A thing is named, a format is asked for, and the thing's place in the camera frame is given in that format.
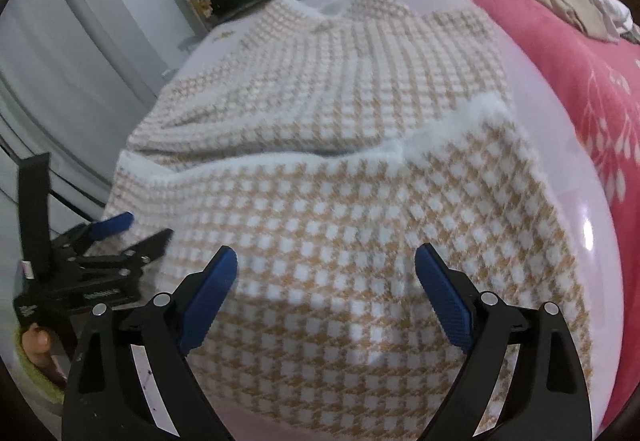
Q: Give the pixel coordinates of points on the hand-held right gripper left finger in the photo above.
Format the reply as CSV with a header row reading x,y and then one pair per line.
x,y
210,301

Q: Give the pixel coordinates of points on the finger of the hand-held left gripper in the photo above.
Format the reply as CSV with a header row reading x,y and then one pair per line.
x,y
150,245
112,223

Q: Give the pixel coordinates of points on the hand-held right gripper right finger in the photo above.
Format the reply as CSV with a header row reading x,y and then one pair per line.
x,y
447,301

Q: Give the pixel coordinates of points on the beige white houndstooth coat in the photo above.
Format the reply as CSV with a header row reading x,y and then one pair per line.
x,y
325,201

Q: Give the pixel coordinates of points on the person's left hand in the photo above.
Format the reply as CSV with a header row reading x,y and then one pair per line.
x,y
39,343

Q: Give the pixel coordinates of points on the white curtain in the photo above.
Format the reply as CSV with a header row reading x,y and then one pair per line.
x,y
75,71

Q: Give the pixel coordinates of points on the pale pink bed sheet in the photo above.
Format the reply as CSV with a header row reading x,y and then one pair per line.
x,y
565,146

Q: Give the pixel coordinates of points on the pink floral blanket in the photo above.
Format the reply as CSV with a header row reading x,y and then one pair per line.
x,y
575,46

